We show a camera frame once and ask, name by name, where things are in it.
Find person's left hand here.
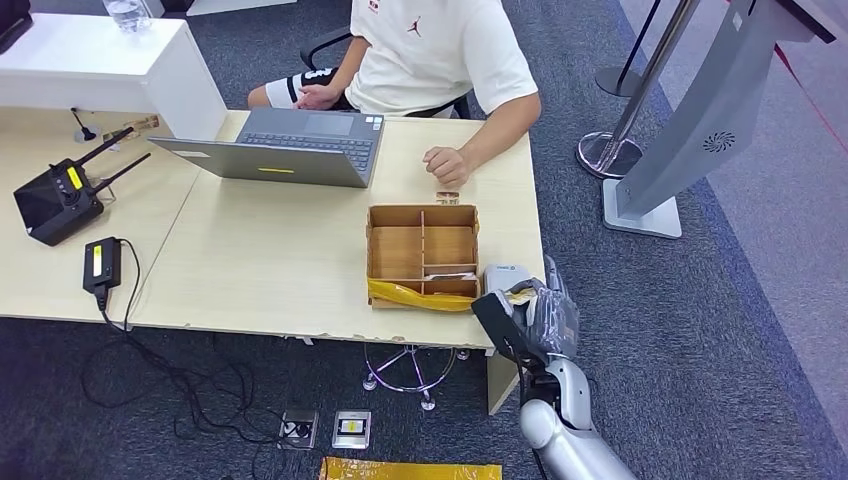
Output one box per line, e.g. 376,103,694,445
422,145,473,191

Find person's right hand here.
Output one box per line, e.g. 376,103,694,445
294,84,342,111

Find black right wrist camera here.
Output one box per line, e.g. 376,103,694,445
471,291,551,369

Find open metal floor socket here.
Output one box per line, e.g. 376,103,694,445
278,409,321,452

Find chrome stanchion post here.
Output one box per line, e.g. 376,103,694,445
576,0,700,180

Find yellow floor tape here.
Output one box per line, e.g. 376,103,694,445
319,456,503,480

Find closed metal floor socket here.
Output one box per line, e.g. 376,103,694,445
331,409,373,452

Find red barrier belt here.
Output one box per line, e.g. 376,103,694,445
725,0,848,160

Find grey kiosk stand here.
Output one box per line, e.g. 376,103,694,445
601,0,837,240

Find wooden compartment box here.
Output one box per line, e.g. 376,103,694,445
365,203,481,313

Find black remote controller with antennas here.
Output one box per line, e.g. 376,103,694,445
13,127,152,248

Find white counter block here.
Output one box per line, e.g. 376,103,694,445
0,13,229,142

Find small black desk microphone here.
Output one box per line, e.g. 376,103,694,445
70,107,99,144

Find chrome chair base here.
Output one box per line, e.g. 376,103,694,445
362,343,472,412

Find white furniture panel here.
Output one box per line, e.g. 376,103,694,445
185,0,298,17

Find yellow tape strip on box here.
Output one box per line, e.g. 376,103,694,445
367,278,476,313

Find black stanchion post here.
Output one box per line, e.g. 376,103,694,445
594,0,662,99

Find white card reader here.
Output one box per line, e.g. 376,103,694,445
482,263,533,296

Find beige desk with laptop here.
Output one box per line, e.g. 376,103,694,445
129,109,548,417

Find person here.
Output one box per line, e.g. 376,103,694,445
246,0,543,191

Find clear acrylic holder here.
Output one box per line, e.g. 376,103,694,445
102,115,161,150

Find black power cable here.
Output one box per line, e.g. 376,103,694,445
79,238,286,445

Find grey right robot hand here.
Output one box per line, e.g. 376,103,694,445
493,254,581,364

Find clear water bottle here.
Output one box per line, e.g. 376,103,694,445
102,0,154,33

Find black power adapter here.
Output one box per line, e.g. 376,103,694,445
82,237,123,294

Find grey laptop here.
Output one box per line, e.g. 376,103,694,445
146,107,386,190

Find beige desk with controller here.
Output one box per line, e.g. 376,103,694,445
0,105,203,326

